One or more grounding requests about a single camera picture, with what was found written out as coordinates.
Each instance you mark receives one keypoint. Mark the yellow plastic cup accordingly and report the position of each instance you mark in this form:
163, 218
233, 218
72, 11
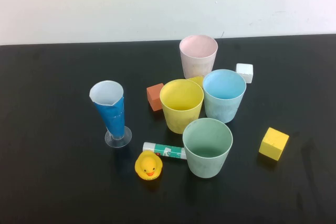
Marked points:
181, 121

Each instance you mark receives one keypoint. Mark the pink plastic cup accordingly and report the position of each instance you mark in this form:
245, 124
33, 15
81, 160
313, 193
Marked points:
195, 65

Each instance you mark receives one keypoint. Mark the light blue plastic cup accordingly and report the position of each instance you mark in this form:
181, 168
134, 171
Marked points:
221, 110

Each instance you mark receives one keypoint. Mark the orange cube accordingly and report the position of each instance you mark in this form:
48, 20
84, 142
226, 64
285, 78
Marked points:
155, 96

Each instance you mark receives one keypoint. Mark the yellow cube chipped corner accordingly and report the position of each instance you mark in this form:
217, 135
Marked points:
197, 80

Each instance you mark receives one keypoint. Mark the green white glue stick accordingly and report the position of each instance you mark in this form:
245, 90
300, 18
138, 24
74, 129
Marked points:
162, 150

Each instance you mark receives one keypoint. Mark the blue taped measuring cylinder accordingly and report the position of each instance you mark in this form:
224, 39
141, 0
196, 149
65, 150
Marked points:
111, 115

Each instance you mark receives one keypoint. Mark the yellow rubber duck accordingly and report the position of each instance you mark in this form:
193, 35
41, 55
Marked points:
148, 167

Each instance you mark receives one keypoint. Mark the light green plastic cup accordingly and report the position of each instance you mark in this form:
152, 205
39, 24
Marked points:
203, 166

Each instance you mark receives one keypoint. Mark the white cube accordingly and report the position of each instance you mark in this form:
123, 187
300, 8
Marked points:
245, 72

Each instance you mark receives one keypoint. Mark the yellow cube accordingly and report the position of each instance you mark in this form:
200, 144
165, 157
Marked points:
273, 144

